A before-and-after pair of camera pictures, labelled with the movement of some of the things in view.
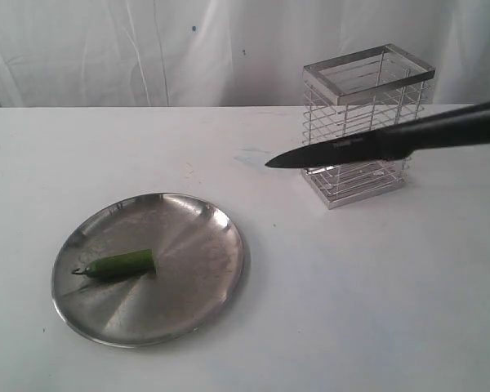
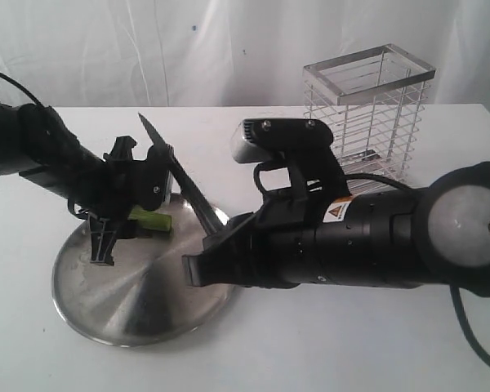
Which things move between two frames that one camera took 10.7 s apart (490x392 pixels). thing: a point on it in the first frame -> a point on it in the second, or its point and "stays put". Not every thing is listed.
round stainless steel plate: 148,269 stays put
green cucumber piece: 119,266 -> 151,220
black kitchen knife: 480,123 -> 211,215
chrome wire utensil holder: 357,93 stays put
